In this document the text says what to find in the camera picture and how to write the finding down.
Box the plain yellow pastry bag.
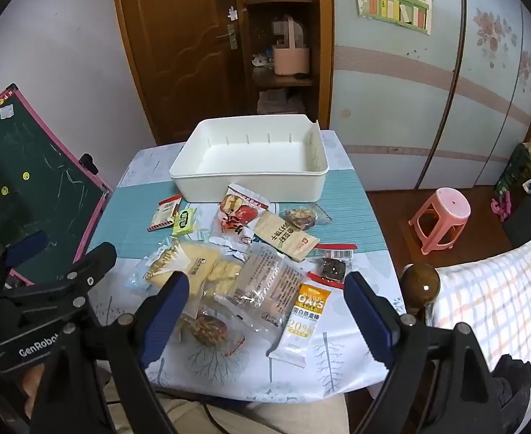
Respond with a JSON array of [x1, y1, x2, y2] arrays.
[[202, 258, 245, 299]]

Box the labelled yellow pastry bag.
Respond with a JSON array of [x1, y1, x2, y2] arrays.
[[127, 239, 221, 294]]

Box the dark bag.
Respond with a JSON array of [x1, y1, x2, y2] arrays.
[[502, 194, 531, 247]]

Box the red white small packet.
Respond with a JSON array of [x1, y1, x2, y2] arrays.
[[147, 194, 182, 231]]

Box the large clear biscuit packet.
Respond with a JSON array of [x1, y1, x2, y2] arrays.
[[213, 242, 307, 331]]

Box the dark cake packet red edges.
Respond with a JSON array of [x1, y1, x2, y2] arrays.
[[307, 243, 356, 288]]

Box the floral sliding door wardrobe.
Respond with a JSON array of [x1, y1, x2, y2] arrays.
[[331, 0, 531, 191]]

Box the black cable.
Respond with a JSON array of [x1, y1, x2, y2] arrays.
[[197, 393, 230, 434]]

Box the green cardboard box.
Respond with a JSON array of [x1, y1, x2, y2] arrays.
[[493, 142, 531, 200]]

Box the pink plastic toy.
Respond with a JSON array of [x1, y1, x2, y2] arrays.
[[490, 190, 512, 222]]

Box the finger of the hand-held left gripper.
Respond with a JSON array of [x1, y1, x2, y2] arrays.
[[0, 230, 49, 283], [1, 243, 118, 328]]

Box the white red fruit chips bag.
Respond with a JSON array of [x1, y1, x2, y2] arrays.
[[210, 183, 270, 247]]

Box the white yellow oat bar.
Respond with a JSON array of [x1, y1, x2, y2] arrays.
[[266, 282, 330, 356]]

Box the pink plastic stool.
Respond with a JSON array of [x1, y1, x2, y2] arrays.
[[408, 187, 471, 255]]

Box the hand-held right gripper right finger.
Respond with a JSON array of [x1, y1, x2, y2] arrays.
[[343, 272, 504, 434]]

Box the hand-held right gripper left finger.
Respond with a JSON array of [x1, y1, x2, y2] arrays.
[[29, 271, 190, 434]]

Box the black easel knob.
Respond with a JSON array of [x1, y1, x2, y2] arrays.
[[79, 153, 100, 176]]

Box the beige cracker packet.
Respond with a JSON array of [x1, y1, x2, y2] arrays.
[[254, 212, 320, 262]]

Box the wooden corner shelf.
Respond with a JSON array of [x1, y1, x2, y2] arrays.
[[240, 0, 334, 132]]

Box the wooden bedpost ball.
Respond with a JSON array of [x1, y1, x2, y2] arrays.
[[401, 263, 441, 315]]

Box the person's beige trousers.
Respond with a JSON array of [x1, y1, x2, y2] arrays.
[[107, 389, 347, 434]]

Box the green small packet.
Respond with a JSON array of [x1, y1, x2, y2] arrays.
[[172, 208, 197, 236]]

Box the clear nut cluster packet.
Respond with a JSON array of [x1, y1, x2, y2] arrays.
[[175, 310, 245, 358]]

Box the green chalkboard pink frame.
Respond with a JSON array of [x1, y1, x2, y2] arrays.
[[0, 84, 114, 281]]

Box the clear mixed nut packet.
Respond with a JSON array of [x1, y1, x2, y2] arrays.
[[284, 205, 331, 231]]

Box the metal door handle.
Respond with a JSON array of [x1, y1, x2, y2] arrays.
[[215, 25, 239, 50]]

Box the white plastic storage bin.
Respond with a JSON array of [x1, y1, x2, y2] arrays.
[[170, 114, 329, 203]]

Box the checked bed blanket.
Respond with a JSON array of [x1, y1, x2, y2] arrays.
[[428, 224, 531, 417]]

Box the pink handled basket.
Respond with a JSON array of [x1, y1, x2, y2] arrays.
[[272, 16, 311, 77]]

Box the brown wooden door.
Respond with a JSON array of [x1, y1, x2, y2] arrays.
[[110, 0, 248, 145]]

